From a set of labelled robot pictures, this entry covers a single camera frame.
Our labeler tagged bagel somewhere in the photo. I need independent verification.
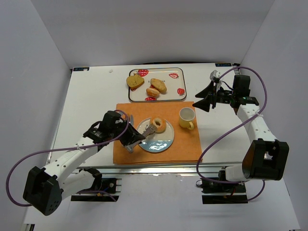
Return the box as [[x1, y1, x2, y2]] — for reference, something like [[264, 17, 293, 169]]
[[150, 116, 167, 133]]

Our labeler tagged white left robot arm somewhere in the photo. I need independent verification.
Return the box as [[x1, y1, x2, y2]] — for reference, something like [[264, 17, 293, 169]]
[[23, 110, 145, 216]]

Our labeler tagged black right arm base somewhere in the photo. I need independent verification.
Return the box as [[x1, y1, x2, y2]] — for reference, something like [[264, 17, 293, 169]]
[[196, 179, 248, 205]]

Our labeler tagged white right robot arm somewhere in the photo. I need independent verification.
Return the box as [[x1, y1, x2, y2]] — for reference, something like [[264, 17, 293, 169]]
[[193, 71, 289, 184]]

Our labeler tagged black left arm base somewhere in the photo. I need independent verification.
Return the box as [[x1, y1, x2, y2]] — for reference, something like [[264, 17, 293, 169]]
[[71, 176, 122, 202]]

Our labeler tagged oval bread roll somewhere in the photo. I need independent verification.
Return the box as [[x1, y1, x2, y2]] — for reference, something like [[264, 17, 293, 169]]
[[150, 78, 167, 94]]

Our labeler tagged brown bread slice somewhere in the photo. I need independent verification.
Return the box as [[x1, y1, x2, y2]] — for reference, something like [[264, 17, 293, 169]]
[[126, 74, 144, 89]]

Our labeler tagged silver table knife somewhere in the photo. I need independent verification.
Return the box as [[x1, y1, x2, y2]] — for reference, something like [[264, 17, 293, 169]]
[[129, 115, 134, 126]]

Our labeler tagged white blue ceramic plate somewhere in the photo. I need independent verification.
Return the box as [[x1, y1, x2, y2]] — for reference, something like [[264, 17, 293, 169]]
[[137, 118, 174, 153]]

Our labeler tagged yellow mug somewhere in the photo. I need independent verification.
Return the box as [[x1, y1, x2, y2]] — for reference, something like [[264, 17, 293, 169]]
[[179, 107, 195, 130]]

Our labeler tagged strawberry pattern serving tray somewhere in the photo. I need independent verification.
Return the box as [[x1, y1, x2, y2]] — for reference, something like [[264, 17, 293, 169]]
[[128, 67, 187, 103]]

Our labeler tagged orange cloth placemat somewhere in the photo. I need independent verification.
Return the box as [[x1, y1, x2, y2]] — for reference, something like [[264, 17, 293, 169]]
[[113, 101, 202, 165]]

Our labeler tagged small round bun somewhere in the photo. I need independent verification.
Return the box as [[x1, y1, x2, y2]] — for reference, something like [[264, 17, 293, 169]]
[[146, 88, 160, 98]]

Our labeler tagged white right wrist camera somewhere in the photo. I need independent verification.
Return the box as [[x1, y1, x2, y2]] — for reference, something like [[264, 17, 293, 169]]
[[210, 70, 222, 92]]

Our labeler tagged aluminium table frame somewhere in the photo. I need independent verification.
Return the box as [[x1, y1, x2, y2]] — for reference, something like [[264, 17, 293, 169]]
[[31, 63, 271, 200]]

